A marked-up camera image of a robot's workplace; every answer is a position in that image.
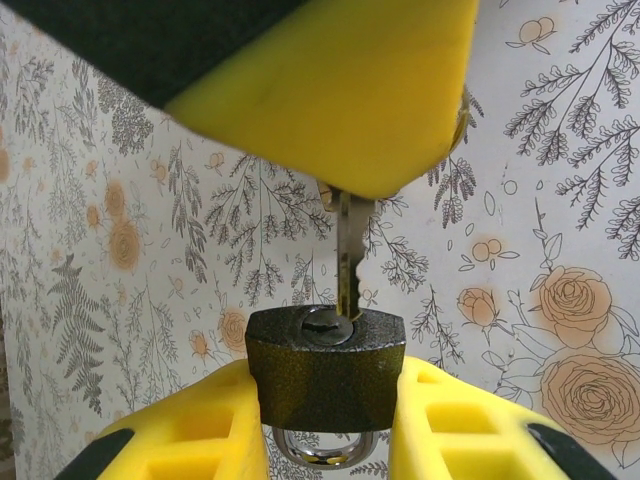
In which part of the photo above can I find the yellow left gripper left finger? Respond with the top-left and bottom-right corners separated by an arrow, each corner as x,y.
59,357 -> 267,480

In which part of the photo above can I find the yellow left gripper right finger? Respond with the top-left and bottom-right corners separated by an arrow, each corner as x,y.
391,356 -> 622,480

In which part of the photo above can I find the dark padlock with steel shackle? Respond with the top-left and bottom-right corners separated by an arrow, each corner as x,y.
244,306 -> 407,471

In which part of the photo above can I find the silver metal key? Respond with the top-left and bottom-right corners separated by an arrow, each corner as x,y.
317,179 -> 376,322

